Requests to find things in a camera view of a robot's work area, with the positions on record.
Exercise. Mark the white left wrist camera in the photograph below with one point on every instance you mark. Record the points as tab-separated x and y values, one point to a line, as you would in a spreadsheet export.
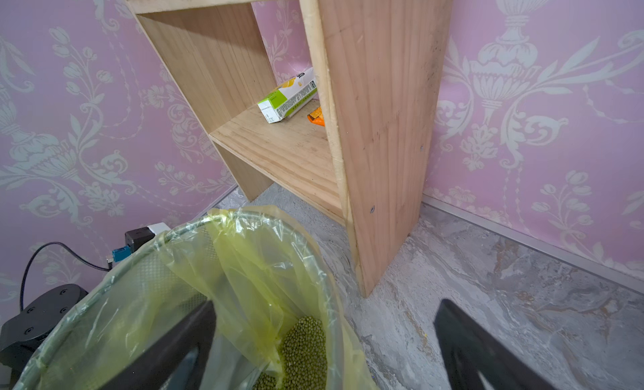
134	239

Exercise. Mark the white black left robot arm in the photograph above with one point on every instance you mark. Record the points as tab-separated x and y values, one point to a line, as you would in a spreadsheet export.
23	334

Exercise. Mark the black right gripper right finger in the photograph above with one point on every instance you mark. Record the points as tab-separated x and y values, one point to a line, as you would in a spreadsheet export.
474	359

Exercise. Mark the wooden two-tier shelf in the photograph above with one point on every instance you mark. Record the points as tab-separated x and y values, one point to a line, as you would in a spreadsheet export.
353	141

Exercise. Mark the orange snack bag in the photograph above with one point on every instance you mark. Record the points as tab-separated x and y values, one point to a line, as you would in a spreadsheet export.
316	117

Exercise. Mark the mesh trash bin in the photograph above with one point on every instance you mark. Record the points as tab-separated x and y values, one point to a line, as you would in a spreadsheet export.
100	289

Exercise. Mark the green white carton box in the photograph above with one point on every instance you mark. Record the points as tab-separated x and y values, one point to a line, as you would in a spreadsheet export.
290	97

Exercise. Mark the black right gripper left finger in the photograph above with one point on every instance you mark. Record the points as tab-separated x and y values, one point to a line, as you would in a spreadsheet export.
177	360

